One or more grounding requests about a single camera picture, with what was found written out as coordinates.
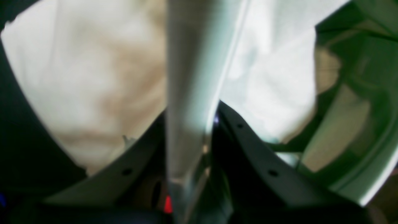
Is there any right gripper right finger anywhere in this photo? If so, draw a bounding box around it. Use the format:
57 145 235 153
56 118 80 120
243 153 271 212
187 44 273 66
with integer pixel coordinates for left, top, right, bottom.
212 101 358 215

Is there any light green T-shirt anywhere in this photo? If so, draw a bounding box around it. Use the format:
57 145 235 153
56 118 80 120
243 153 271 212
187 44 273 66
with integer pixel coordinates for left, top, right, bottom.
0 0 398 224

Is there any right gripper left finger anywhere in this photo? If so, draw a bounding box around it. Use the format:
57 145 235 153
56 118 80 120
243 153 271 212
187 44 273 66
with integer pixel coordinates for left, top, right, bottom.
44 111 165 207

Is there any black table cloth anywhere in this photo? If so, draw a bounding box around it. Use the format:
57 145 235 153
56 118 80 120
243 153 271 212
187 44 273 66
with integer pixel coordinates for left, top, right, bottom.
0 43 86 208

